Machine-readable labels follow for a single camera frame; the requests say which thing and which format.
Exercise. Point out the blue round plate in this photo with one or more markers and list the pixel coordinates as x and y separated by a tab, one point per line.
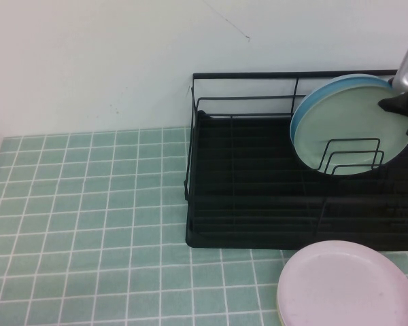
301	112

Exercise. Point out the yellow round plate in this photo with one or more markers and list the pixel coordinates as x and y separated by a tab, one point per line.
279	310

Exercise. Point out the pink round plate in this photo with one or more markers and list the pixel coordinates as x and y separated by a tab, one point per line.
343	292

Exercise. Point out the green checked tablecloth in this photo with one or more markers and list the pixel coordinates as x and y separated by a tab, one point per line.
88	220

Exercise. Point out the pale green round plate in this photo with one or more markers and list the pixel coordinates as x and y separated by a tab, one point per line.
343	115

